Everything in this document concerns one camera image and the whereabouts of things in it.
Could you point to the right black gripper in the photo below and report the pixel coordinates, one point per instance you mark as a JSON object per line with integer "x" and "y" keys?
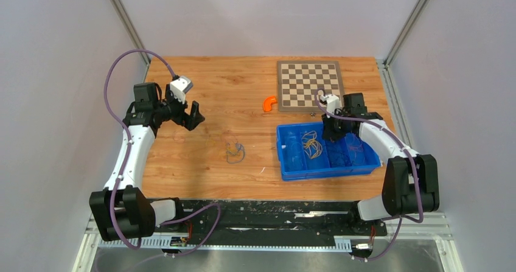
{"x": 328, "y": 133}

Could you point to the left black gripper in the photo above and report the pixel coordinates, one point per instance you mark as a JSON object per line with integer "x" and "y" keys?
{"x": 190, "y": 122}

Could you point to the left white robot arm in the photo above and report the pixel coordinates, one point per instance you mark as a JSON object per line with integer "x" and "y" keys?
{"x": 120, "y": 209}

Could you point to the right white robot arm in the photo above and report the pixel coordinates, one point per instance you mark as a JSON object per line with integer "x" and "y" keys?
{"x": 410, "y": 187}

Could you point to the blue plastic divided bin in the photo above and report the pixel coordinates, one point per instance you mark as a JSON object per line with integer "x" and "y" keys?
{"x": 303, "y": 154}

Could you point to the wooden chessboard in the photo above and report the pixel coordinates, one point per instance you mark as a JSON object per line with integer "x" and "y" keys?
{"x": 298, "y": 81}

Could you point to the orange curved plastic piece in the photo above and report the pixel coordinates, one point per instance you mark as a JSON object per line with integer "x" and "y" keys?
{"x": 268, "y": 103}

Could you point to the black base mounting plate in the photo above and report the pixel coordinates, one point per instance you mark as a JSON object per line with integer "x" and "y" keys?
{"x": 271, "y": 223}

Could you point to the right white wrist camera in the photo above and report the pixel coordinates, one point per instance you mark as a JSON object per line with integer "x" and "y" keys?
{"x": 332, "y": 103}

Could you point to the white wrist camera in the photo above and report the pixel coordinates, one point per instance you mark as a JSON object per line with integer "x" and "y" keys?
{"x": 180, "y": 86}
{"x": 332, "y": 103}

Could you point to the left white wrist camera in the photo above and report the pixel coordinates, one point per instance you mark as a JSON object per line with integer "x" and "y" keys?
{"x": 180, "y": 86}

